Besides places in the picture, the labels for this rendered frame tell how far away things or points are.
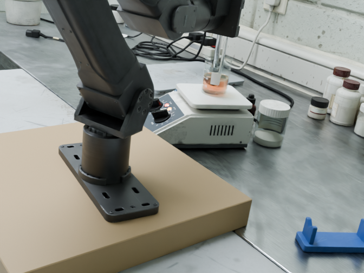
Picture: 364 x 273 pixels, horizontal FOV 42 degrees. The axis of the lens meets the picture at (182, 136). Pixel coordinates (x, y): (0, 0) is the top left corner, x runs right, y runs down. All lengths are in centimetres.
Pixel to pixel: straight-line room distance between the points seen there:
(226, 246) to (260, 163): 27
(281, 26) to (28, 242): 108
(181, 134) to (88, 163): 27
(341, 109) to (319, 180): 32
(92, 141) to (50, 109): 41
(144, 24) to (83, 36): 13
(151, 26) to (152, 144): 22
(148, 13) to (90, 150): 18
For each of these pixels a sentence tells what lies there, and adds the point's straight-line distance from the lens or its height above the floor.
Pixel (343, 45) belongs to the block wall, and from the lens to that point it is 133.
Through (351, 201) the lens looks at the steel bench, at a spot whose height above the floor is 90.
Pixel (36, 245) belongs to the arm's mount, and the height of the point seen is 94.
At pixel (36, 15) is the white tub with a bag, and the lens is 178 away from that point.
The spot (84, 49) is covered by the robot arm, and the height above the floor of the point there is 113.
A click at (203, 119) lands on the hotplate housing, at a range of 86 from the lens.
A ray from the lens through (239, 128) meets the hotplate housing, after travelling 89.
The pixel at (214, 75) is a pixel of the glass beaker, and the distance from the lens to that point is 89.
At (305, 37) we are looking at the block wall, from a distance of 140.
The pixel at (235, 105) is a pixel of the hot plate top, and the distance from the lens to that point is 87.
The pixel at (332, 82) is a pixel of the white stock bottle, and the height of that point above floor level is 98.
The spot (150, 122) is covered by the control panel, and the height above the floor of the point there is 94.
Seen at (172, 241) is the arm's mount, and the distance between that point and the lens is 60.
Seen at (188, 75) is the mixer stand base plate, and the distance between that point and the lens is 131.
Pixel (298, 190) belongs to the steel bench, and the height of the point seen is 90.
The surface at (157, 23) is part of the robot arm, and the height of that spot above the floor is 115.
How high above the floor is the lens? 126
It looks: 23 degrees down
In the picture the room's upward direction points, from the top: 8 degrees clockwise
